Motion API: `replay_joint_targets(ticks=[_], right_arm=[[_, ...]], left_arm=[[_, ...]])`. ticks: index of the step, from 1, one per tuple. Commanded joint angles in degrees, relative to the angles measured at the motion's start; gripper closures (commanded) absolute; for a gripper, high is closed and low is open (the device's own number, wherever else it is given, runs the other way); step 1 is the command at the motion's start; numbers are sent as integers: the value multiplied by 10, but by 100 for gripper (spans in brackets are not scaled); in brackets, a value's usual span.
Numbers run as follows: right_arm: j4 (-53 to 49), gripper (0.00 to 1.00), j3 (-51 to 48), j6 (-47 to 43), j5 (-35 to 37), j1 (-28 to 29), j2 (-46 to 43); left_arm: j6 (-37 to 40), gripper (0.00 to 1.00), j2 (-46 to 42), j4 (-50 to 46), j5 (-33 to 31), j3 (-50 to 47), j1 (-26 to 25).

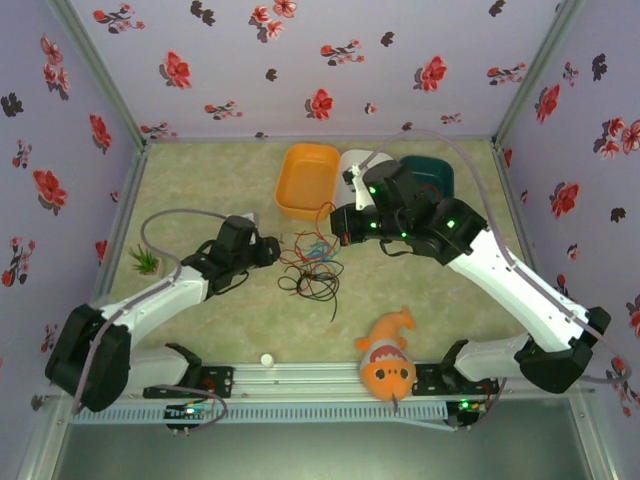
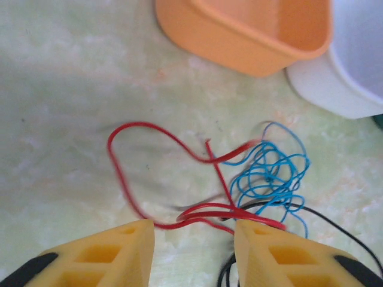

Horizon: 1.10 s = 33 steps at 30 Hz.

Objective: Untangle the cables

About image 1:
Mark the blue cable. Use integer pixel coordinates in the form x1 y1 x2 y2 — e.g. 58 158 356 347
298 238 337 265

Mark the black cable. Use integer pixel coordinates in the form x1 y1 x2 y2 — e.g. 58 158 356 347
276 258 346 324

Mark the teal plastic bin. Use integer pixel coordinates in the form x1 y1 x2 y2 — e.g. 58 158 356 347
399 154 456 202

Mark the orange plastic bin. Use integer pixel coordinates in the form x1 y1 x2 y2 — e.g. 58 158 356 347
274 143 342 223

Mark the white plastic bin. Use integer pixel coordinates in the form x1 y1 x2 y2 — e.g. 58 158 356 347
339 148 394 211

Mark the small green plant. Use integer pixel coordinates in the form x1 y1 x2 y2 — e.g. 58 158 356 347
127 243 163 277

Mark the orange plush fish toy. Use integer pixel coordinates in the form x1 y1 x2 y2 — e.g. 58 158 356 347
354 305 418 404

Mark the circuit board with leds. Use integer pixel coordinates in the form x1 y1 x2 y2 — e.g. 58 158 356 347
446 396 489 432
164 401 214 437

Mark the grey sleeved left arm cable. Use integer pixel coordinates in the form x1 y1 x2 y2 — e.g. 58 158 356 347
71 208 232 416

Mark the grey sleeved arm cable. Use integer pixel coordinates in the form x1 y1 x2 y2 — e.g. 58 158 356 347
358 128 627 386
71 208 232 416

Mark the grey sleeved right arm cable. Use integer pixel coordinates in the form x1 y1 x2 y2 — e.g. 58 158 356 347
358 128 627 386

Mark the aluminium frame floor rail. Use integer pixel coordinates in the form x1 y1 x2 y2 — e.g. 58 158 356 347
491 142 569 301
143 133 497 148
89 143 150 312

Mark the aluminium mounting rail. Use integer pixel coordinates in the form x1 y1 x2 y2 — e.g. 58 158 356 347
199 362 451 401

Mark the grey sleeved base cable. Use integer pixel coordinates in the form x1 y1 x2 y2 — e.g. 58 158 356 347
158 383 230 437
469 377 509 431

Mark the white slotted cable duct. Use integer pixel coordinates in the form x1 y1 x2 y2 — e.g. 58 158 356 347
72 401 449 427

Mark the aluminium frame post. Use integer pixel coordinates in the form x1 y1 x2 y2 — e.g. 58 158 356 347
568 389 620 480
46 0 149 146
491 0 585 146
13 393 77 480

